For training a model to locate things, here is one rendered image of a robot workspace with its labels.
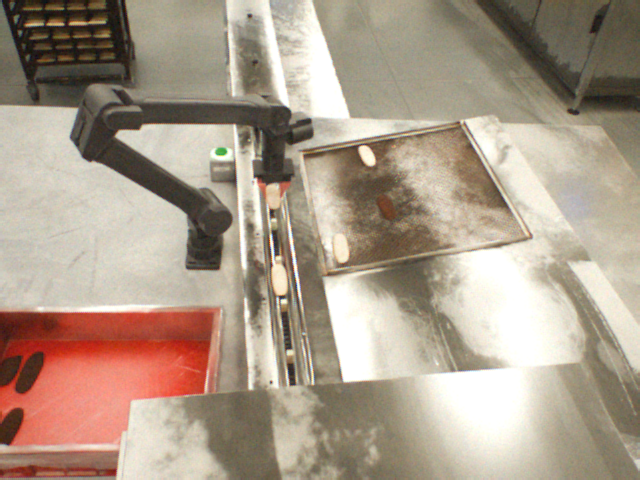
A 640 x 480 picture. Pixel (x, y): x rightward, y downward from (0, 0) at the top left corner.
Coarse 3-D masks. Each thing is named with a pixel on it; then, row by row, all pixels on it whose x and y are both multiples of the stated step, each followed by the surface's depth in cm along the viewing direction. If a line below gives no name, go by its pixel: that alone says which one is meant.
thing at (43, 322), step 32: (0, 320) 118; (32, 320) 118; (64, 320) 119; (96, 320) 119; (128, 320) 119; (160, 320) 120; (192, 320) 120; (224, 320) 121; (0, 352) 118; (0, 448) 95; (32, 448) 96; (64, 448) 96; (96, 448) 96
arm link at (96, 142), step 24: (96, 96) 104; (96, 120) 103; (96, 144) 106; (120, 144) 111; (120, 168) 113; (144, 168) 116; (168, 192) 124; (192, 192) 128; (192, 216) 131; (216, 216) 133
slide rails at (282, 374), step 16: (256, 128) 184; (256, 144) 177; (272, 256) 142; (288, 256) 142; (288, 272) 138; (272, 288) 134; (288, 288) 135; (272, 304) 131; (288, 304) 131; (272, 320) 127; (304, 368) 119; (288, 384) 116; (304, 384) 116
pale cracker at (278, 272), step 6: (276, 264) 140; (276, 270) 137; (282, 270) 137; (276, 276) 136; (282, 276) 136; (276, 282) 134; (282, 282) 134; (276, 288) 133; (282, 288) 133; (282, 294) 133
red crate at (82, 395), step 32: (32, 352) 121; (64, 352) 121; (96, 352) 122; (128, 352) 122; (160, 352) 123; (192, 352) 123; (64, 384) 116; (96, 384) 116; (128, 384) 117; (160, 384) 117; (192, 384) 117; (0, 416) 110; (32, 416) 110; (64, 416) 111; (96, 416) 111; (128, 416) 112
